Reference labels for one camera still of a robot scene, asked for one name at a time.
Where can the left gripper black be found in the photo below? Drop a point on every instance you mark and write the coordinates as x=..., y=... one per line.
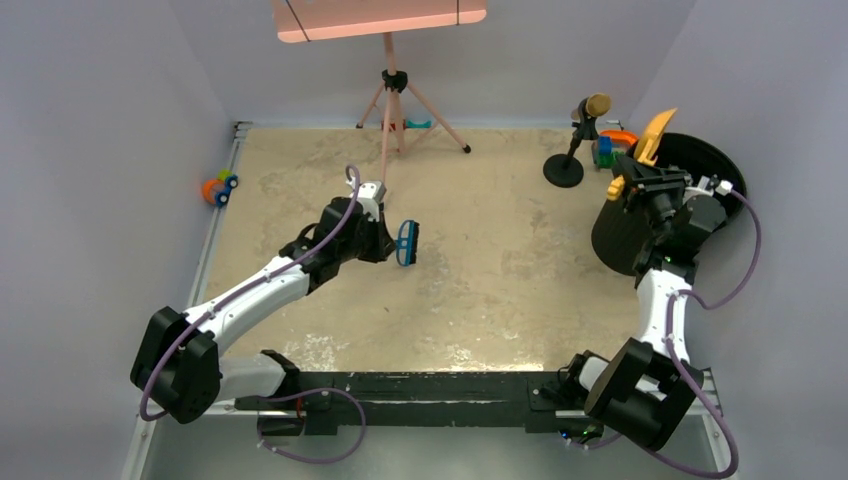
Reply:
x=383, y=244

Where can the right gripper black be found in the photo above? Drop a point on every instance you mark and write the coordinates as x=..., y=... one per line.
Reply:
x=644, y=179

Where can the yellow slotted scoop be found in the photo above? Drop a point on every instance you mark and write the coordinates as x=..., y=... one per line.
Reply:
x=645, y=150

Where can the blue hand brush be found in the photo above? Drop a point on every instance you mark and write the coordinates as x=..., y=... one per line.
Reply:
x=407, y=243

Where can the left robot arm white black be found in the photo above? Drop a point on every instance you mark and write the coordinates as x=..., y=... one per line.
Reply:
x=179, y=364

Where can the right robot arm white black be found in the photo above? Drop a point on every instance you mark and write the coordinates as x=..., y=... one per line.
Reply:
x=645, y=391

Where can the colourful block toy orange arch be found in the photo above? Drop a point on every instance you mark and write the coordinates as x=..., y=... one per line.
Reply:
x=609, y=145

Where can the black trash bin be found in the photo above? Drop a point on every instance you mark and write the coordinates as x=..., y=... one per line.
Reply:
x=617, y=237

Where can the black microphone stand gold head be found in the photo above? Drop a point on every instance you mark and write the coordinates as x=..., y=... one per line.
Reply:
x=563, y=170

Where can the red teal toy behind tripod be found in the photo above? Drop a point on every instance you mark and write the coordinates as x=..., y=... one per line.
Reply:
x=414, y=124

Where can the pink tripod stand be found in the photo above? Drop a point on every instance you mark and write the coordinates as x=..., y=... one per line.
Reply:
x=394, y=82

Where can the orange green toy car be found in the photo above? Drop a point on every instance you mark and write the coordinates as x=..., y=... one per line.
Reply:
x=217, y=191

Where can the pink light panel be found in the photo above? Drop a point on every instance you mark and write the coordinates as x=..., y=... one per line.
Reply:
x=306, y=21

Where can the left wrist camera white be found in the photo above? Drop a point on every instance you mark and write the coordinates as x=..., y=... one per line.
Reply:
x=370, y=195

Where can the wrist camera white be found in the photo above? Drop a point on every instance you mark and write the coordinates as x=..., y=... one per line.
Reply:
x=370, y=195
x=709, y=186

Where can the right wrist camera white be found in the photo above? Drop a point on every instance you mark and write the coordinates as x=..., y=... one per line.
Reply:
x=709, y=186

